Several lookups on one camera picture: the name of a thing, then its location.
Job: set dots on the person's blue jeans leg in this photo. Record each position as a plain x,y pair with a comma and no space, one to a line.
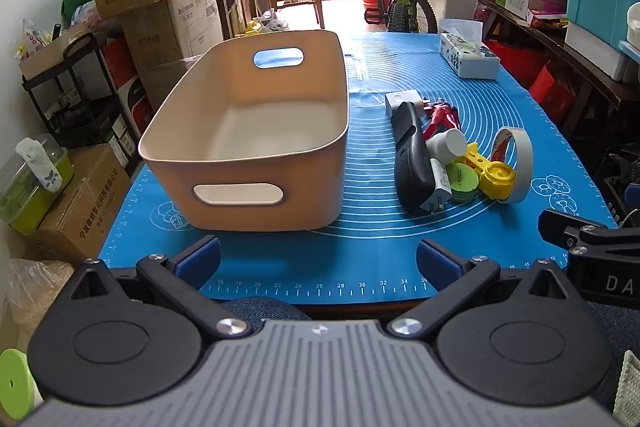
265,313

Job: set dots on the red and black box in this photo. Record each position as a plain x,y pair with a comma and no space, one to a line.
132,102

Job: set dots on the white plastic jar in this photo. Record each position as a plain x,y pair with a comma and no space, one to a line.
447,146

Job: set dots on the white charger plug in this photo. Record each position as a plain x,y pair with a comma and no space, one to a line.
439,187

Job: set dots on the black handheld device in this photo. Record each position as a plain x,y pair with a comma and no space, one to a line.
412,162

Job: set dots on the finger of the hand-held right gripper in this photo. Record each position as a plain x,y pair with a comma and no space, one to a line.
565,227

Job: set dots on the patterned tissue box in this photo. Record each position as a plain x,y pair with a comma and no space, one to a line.
467,57

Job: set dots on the black shelf cart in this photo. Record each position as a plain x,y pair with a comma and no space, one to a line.
75,107

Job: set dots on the green topped white stool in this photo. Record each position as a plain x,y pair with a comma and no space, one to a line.
12,382

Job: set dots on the white foam box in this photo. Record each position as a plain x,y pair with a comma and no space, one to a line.
592,52

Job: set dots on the white tape roll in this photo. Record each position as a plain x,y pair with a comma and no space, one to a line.
522,157

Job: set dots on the blue silicone baking mat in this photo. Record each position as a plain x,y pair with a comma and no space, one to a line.
370,252

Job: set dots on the plastic bag of grain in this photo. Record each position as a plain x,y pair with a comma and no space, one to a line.
30,302

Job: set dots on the white fuzzy cloth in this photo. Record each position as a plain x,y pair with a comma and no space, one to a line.
40,164

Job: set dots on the green round tin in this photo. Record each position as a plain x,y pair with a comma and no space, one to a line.
462,182

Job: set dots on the taped brown cardboard box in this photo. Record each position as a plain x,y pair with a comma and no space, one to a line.
82,202

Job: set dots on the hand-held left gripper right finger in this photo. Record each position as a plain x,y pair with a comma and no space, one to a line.
439,263

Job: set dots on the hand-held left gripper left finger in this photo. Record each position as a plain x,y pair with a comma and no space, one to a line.
199,256

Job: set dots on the small white box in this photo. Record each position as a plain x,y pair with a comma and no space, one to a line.
400,99

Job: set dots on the red gift bag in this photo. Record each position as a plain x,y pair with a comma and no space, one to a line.
547,92

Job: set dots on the dark wooden bench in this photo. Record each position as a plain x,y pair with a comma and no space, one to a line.
565,44

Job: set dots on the beige plastic storage bin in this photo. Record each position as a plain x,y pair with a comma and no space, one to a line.
250,187

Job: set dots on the yellow plastic toy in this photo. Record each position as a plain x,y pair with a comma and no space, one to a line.
495,179

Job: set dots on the red toy figure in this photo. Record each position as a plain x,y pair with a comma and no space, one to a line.
445,117

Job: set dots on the yellow plastic jug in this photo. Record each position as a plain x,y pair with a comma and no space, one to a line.
252,28

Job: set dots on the green lidded container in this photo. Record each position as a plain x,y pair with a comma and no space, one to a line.
20,207

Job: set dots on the crumpled plastic bag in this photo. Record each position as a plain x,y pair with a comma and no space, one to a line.
274,21

